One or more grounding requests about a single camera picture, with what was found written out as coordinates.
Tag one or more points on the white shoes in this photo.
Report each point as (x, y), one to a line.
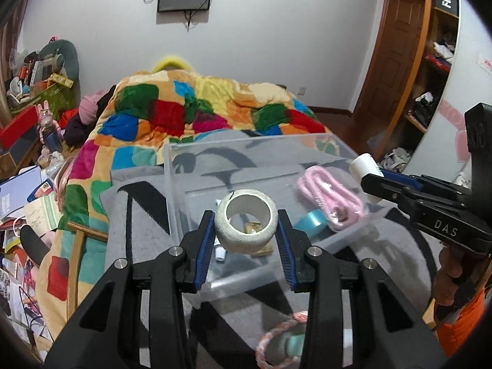
(396, 158)

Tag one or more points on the wooden stick frame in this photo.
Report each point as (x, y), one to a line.
(77, 261)

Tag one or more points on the colourful patchwork blanket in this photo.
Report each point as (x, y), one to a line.
(153, 107)

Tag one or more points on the white panel with pink print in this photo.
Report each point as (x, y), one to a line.
(449, 96)

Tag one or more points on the green cardboard box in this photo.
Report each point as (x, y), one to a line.
(57, 98)

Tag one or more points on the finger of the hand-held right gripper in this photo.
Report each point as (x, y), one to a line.
(399, 178)
(384, 189)

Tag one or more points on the small white tube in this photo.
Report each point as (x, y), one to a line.
(220, 253)

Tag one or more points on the person's right forearm orange sleeve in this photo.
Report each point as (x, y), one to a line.
(461, 334)

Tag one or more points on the red box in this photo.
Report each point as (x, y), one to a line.
(17, 128)

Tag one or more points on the pink rabbit toy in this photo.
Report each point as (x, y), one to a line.
(49, 121)

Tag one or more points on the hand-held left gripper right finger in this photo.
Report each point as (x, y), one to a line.
(287, 253)

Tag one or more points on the wooden wardrobe shelf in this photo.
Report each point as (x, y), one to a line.
(430, 84)

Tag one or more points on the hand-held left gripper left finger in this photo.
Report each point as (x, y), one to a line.
(203, 251)

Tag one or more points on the grey black patterned blanket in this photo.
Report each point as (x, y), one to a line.
(146, 215)

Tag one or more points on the white tape roll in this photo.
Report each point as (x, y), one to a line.
(230, 236)

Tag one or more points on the wooden door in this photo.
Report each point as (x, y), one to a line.
(396, 53)

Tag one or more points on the pink knitted hat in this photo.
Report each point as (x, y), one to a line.
(89, 107)

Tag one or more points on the small white roll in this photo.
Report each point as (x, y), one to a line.
(365, 167)

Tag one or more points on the clear plastic storage box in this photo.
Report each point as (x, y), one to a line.
(200, 169)

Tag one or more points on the grey neck pillow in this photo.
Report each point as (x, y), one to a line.
(61, 55)

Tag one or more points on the white wall socket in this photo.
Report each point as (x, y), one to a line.
(301, 90)

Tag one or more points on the light blue tape roll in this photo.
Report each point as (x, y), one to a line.
(310, 223)

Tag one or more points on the person's right hand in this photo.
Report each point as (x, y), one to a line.
(446, 273)

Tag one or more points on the pile of papers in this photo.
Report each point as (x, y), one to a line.
(23, 215)

